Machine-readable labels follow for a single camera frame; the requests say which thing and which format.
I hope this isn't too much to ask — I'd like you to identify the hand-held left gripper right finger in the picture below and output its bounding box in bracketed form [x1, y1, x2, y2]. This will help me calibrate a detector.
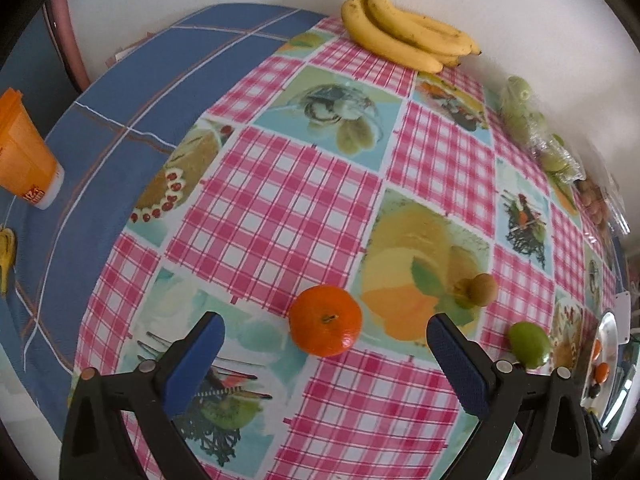
[426, 312, 593, 480]

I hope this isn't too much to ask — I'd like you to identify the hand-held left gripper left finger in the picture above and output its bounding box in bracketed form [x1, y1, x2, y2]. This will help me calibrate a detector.
[59, 311, 226, 480]

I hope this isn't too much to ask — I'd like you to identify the green lime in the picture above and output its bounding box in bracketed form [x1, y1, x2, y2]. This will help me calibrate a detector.
[508, 322, 552, 370]

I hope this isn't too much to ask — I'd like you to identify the brown longan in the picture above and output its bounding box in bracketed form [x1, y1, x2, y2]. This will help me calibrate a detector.
[467, 273, 498, 307]

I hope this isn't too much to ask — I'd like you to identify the white plastic box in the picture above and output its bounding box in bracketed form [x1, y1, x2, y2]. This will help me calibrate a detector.
[616, 290, 636, 346]

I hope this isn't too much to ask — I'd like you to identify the pink checkered printed tablecloth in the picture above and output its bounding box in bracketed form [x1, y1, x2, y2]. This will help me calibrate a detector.
[72, 15, 626, 480]

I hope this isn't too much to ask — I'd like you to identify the pile of brown longans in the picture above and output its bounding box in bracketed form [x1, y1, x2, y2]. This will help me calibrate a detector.
[577, 182, 608, 223]

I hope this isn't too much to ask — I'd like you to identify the banana peel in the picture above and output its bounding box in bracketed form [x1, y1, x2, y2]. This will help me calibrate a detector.
[0, 227, 17, 296]

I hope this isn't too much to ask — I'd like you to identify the clear bag of green grapes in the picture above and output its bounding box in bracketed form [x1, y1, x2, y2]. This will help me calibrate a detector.
[500, 75, 586, 183]

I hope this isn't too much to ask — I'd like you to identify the orange plastic cup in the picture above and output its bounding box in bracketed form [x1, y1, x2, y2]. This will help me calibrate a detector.
[0, 87, 66, 210]

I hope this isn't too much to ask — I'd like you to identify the blue tablecloth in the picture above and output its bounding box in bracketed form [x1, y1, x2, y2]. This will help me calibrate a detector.
[0, 4, 326, 426]

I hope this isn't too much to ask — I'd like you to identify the bunch of yellow bananas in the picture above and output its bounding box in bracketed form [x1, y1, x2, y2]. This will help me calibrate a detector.
[341, 0, 482, 74]

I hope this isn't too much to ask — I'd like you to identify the pink curved tube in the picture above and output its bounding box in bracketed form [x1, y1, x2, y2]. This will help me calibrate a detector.
[42, 0, 93, 93]

